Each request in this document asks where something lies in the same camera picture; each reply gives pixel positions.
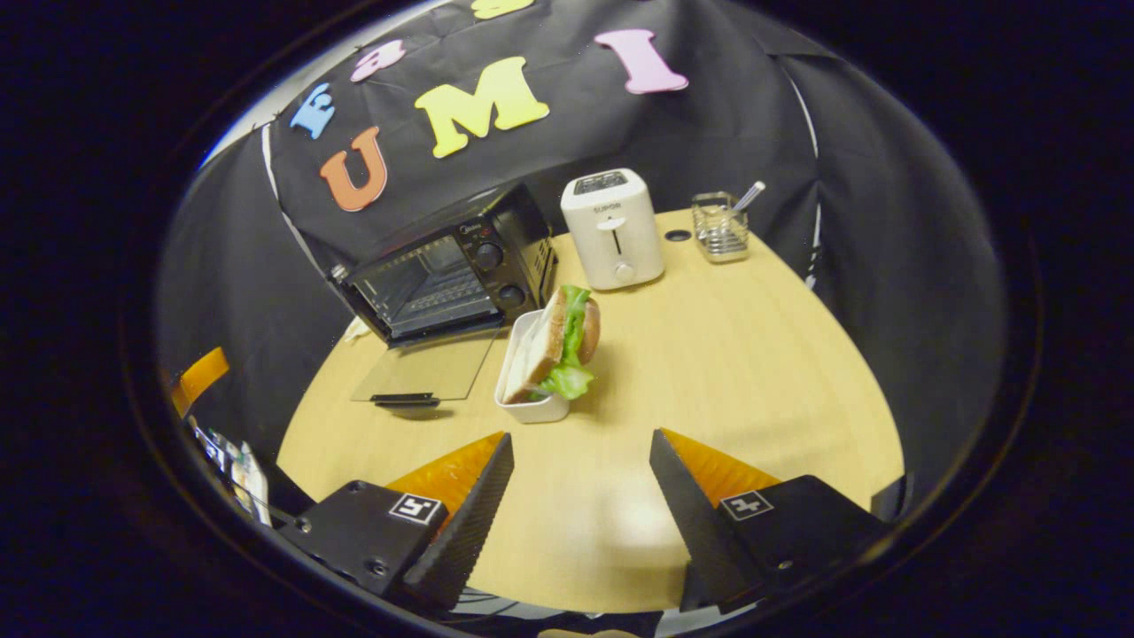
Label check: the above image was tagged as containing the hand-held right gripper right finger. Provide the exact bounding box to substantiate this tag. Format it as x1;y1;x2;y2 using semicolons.
649;428;891;614

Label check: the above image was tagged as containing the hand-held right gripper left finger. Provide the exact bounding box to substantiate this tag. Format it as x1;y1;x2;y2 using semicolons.
279;432;515;612

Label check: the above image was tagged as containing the lettuce sandwich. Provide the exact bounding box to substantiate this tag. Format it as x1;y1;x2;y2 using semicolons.
503;284;602;404

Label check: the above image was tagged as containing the black electric oven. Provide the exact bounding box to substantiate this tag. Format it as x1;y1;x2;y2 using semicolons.
332;182;559;410

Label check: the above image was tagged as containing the white rectangular container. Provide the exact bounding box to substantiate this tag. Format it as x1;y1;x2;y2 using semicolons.
493;308;572;424

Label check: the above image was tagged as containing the white toaster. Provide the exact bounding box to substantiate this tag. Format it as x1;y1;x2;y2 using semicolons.
560;168;665;292

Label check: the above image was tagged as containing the metal wire basket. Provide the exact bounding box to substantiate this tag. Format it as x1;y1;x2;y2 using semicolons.
691;191;750;264

